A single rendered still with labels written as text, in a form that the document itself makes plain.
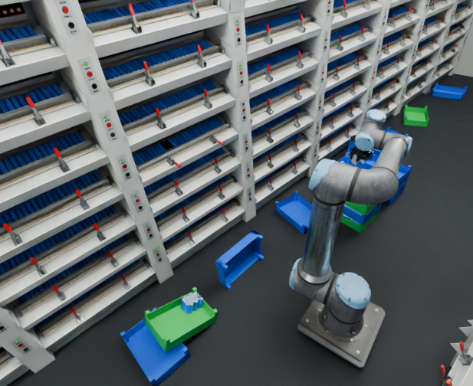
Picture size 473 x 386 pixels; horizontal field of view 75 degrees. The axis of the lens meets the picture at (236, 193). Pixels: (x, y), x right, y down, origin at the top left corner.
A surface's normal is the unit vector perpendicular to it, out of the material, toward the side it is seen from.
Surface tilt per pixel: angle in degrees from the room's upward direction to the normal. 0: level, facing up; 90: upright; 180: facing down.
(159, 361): 0
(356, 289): 8
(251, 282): 0
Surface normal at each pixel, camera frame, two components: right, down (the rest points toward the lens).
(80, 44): 0.67, 0.43
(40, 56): 0.17, -0.55
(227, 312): -0.08, -0.77
